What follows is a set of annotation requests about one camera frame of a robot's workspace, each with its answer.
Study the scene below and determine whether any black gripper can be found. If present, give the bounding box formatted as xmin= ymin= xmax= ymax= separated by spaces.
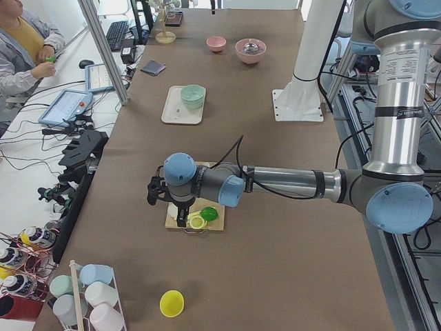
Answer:
xmin=147 ymin=165 xmax=200 ymax=228

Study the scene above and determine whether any small pink bowl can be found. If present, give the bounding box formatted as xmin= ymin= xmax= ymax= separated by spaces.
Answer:
xmin=206 ymin=36 xmax=227 ymax=52

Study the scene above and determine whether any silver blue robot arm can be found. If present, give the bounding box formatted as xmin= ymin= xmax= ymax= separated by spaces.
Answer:
xmin=146 ymin=1 xmax=440 ymax=234

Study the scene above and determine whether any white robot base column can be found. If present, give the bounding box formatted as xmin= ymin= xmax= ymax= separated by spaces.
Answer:
xmin=272 ymin=0 xmax=345 ymax=122

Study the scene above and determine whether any stack of green bowls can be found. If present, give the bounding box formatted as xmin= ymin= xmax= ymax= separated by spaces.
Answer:
xmin=180 ymin=84 xmax=206 ymax=109

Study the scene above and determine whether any large pink bowl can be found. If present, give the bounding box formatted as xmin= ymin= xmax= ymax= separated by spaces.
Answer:
xmin=235 ymin=38 xmax=267 ymax=64

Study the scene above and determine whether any metal object in bowl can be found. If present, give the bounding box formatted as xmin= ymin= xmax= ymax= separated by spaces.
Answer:
xmin=242 ymin=42 xmax=262 ymax=55

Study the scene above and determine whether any white round toy piece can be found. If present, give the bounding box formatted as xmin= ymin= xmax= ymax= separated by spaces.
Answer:
xmin=167 ymin=203 xmax=178 ymax=219

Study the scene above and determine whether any wooden cutting board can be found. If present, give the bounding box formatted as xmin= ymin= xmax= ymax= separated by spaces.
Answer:
xmin=165 ymin=161 xmax=226 ymax=231

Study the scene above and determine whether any yellow lemon slice toy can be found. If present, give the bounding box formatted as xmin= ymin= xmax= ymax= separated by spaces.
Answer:
xmin=188 ymin=216 xmax=207 ymax=230

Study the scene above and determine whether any green lime toy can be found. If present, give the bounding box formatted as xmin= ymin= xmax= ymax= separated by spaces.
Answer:
xmin=200 ymin=207 xmax=219 ymax=222

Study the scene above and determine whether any white rectangular tray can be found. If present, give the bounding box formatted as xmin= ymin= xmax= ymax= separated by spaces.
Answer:
xmin=161 ymin=86 xmax=204 ymax=125

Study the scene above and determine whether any light blue cup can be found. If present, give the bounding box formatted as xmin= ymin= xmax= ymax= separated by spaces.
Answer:
xmin=79 ymin=264 xmax=113 ymax=285

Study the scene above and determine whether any black tool rack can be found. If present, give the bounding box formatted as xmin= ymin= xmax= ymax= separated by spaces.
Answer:
xmin=38 ymin=130 xmax=109 ymax=264

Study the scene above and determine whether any white cup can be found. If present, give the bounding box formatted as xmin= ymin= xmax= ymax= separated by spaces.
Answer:
xmin=85 ymin=281 xmax=119 ymax=307

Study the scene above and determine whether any pale pink cup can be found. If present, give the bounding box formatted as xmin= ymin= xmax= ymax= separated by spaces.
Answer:
xmin=90 ymin=303 xmax=124 ymax=331

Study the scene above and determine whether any mint green cup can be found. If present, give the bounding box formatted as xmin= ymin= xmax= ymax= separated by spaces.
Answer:
xmin=49 ymin=275 xmax=73 ymax=298

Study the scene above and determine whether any dark grey folded cloth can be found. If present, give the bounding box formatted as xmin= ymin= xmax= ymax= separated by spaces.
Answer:
xmin=141 ymin=60 xmax=166 ymax=76

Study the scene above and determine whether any yellow paint bottle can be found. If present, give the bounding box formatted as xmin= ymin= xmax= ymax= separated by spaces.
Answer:
xmin=21 ymin=227 xmax=57 ymax=249

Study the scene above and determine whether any grey cup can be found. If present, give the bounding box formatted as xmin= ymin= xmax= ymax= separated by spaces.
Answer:
xmin=52 ymin=294 xmax=77 ymax=326

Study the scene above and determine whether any blue teach pendant tablet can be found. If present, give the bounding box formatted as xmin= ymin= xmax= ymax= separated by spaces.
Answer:
xmin=38 ymin=89 xmax=93 ymax=127

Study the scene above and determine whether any black power adapter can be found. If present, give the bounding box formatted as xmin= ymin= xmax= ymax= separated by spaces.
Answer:
xmin=120 ymin=39 xmax=136 ymax=64

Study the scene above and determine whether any paint bottle white cap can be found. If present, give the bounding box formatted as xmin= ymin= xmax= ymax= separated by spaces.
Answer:
xmin=1 ymin=248 xmax=26 ymax=269

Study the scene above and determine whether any wooden jewelry stand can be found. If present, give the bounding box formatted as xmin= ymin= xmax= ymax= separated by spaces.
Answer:
xmin=148 ymin=0 xmax=176 ymax=44

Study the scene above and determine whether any paint bottle lower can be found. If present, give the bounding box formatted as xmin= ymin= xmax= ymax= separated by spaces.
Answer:
xmin=3 ymin=274 xmax=37 ymax=297

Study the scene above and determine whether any black computer mouse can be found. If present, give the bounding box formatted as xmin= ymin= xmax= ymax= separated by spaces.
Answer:
xmin=79 ymin=59 xmax=94 ymax=69

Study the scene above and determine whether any black keyboard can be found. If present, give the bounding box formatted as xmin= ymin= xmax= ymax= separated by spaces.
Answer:
xmin=106 ymin=21 xmax=129 ymax=52

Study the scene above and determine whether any dark wooden tray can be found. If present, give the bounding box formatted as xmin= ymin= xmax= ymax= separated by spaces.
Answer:
xmin=165 ymin=12 xmax=183 ymax=27

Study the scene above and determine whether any red container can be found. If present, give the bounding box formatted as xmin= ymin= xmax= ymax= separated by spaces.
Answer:
xmin=1 ymin=295 xmax=43 ymax=321

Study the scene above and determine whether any seated person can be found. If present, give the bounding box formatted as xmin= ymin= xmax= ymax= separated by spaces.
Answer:
xmin=1 ymin=0 xmax=65 ymax=97

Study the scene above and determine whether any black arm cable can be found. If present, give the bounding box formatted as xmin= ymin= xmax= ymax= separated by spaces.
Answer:
xmin=210 ymin=134 xmax=320 ymax=200

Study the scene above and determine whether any wooden cup rack post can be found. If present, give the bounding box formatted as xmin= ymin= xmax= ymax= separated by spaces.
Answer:
xmin=69 ymin=260 xmax=84 ymax=331

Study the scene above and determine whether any aluminium frame post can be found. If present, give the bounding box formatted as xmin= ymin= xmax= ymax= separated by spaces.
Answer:
xmin=78 ymin=0 xmax=129 ymax=106

